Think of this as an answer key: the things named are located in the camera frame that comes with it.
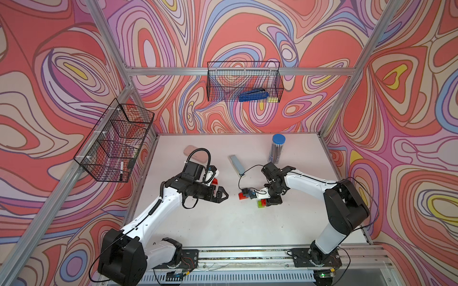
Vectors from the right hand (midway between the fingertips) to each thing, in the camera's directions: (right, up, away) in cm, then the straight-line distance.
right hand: (270, 202), depth 89 cm
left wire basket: (-74, +26, -10) cm, 79 cm away
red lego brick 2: (-5, +2, -7) cm, 9 cm away
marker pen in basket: (-66, +18, -15) cm, 70 cm away
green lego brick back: (-6, -1, -1) cm, 6 cm away
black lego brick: (-13, +6, -1) cm, 14 cm away
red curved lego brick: (-29, +9, +7) cm, 31 cm away
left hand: (-24, +6, -11) cm, 27 cm away
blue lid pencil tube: (+5, +31, +3) cm, 32 cm away
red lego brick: (-15, +2, +2) cm, 15 cm away
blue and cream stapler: (-16, +17, +12) cm, 27 cm away
